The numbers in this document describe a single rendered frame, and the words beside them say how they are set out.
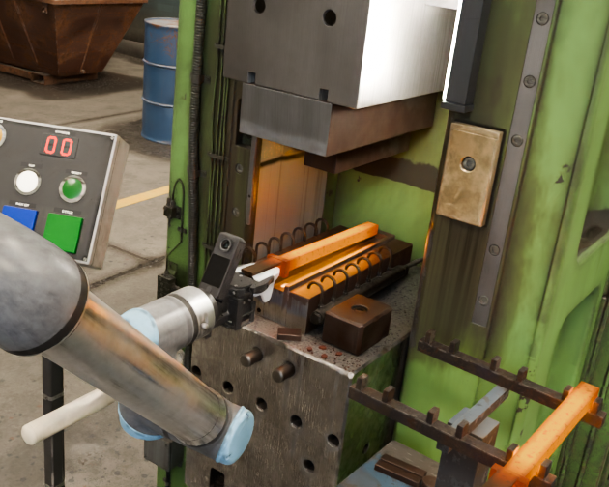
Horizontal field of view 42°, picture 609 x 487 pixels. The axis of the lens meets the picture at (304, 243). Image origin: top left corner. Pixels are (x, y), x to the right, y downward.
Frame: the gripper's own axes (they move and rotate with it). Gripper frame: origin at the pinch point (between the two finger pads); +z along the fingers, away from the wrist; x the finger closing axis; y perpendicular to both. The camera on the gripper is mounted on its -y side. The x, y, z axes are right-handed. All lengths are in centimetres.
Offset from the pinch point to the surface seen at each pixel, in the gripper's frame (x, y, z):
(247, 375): -0.9, 22.9, -3.4
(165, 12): -597, 54, 571
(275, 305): -0.1, 9.5, 2.8
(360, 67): 11.9, -39.1, 3.7
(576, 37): 42, -48, 19
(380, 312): 18.8, 6.6, 10.5
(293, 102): -0.8, -30.6, 3.4
